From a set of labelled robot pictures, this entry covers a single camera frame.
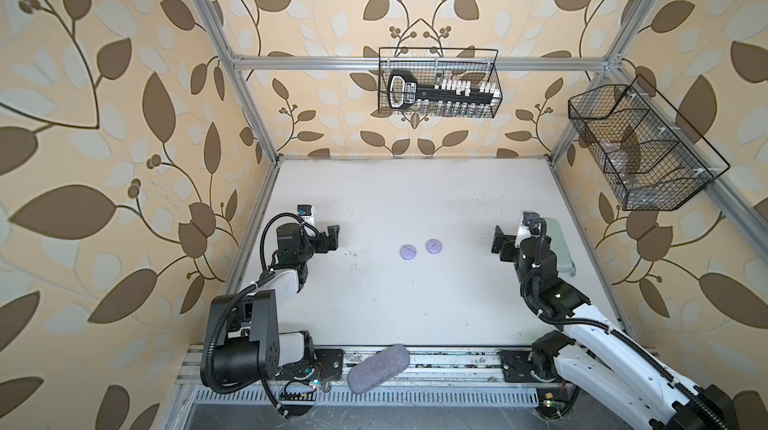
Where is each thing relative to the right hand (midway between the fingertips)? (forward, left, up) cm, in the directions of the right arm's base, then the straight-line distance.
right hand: (516, 233), depth 80 cm
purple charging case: (+5, +21, -16) cm, 26 cm away
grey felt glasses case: (-29, +38, -13) cm, 49 cm away
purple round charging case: (+3, +29, -16) cm, 33 cm away
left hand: (+9, +55, -7) cm, 56 cm away
